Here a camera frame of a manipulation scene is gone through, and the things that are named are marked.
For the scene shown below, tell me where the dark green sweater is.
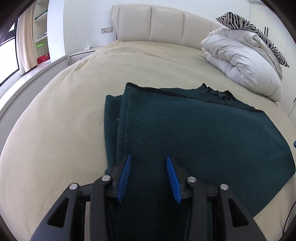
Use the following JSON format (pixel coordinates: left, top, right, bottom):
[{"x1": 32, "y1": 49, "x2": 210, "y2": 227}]
[{"x1": 104, "y1": 83, "x2": 295, "y2": 240}]

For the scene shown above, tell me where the beige bed sheet mattress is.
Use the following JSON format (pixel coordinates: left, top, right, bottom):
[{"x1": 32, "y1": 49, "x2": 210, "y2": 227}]
[{"x1": 1, "y1": 41, "x2": 295, "y2": 240}]

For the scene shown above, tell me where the white bedside table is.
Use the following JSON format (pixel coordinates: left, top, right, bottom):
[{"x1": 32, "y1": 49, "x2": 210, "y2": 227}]
[{"x1": 69, "y1": 48, "x2": 98, "y2": 65}]

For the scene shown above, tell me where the red box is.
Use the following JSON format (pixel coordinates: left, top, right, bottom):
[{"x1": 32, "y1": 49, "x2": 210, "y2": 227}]
[{"x1": 37, "y1": 53, "x2": 50, "y2": 65}]

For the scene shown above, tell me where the black framed window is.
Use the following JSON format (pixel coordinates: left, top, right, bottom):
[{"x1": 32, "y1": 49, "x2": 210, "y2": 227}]
[{"x1": 0, "y1": 21, "x2": 19, "y2": 86}]

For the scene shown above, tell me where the white folded duvet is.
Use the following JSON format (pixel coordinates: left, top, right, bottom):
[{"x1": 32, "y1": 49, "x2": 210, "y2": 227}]
[{"x1": 201, "y1": 27, "x2": 282, "y2": 102}]

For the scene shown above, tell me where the beige curtain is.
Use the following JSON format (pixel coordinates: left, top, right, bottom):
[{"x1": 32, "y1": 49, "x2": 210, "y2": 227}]
[{"x1": 16, "y1": 1, "x2": 37, "y2": 75}]

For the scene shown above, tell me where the cream padded headboard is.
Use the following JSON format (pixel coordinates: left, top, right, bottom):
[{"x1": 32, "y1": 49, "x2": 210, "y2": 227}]
[{"x1": 111, "y1": 4, "x2": 222, "y2": 50}]

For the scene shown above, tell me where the zebra print pillow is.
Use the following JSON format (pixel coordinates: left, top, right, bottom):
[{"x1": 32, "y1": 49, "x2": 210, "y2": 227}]
[{"x1": 216, "y1": 11, "x2": 290, "y2": 68}]

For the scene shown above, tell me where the white wardrobe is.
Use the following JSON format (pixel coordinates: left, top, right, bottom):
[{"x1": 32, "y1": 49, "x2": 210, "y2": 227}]
[{"x1": 249, "y1": 1, "x2": 295, "y2": 116}]

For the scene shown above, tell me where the wall power socket panel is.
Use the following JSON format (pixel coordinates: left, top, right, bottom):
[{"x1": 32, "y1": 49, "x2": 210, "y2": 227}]
[{"x1": 101, "y1": 27, "x2": 113, "y2": 34}]

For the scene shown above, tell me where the white wall shelf unit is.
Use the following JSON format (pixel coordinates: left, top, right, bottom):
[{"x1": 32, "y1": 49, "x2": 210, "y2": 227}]
[{"x1": 33, "y1": 0, "x2": 49, "y2": 59}]

